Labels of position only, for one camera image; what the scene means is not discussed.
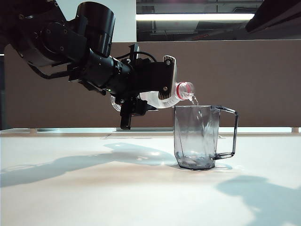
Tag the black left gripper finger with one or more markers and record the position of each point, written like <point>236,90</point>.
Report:
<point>168,75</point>
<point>151,108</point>

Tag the white ceiling light strip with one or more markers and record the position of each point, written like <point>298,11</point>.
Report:
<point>195,17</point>

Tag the clear red-label water bottle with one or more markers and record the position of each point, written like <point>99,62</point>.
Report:
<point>181,90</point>

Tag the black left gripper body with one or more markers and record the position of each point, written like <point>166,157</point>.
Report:
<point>148,77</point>

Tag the brown desk partition panel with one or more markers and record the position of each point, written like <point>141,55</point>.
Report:
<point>235,82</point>

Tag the transparent grey faceted cup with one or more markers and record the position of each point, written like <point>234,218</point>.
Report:
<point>195,141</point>

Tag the aluminium partition base rail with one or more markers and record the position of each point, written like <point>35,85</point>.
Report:
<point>258,130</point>

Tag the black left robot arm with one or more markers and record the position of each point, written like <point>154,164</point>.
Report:
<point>58,47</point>

